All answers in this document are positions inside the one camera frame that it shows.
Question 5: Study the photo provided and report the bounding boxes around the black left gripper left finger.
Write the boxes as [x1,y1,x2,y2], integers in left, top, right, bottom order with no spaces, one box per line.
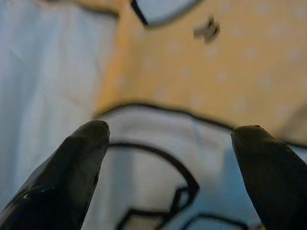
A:
[0,121,110,230]

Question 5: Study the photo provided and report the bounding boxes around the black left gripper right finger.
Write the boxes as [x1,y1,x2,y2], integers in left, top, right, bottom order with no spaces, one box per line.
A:
[230,125,307,230]

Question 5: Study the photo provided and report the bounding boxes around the yellow orange cartoon blanket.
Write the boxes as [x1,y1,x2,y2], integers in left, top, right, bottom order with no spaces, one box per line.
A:
[0,0,307,230]

